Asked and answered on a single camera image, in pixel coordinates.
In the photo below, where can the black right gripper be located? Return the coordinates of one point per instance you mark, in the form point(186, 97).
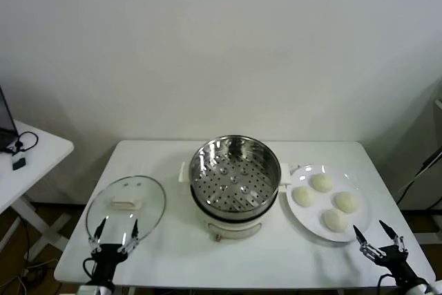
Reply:
point(397, 260)

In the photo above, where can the round glass pot lid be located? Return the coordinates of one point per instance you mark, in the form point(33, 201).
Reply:
point(145, 201)

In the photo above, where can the black laptop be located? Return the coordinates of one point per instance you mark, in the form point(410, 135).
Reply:
point(5, 125)

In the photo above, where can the white furniture frame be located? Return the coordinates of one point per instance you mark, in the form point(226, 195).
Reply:
point(428, 237)

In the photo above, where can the white folding side table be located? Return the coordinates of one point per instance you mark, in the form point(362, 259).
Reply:
point(38, 157)

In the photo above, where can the white steamed baozi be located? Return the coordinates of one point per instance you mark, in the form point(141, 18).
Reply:
point(346, 202)
point(322, 182)
point(304, 196)
point(335, 220)

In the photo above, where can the white round plate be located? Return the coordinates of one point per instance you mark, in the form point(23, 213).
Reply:
point(310, 219)

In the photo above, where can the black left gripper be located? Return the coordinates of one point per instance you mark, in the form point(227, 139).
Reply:
point(107, 255)

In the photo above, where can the small black white adapter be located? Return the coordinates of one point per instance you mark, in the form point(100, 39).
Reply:
point(19, 163)

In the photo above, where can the white electric cooker base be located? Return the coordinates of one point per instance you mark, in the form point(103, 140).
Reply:
point(235, 227)

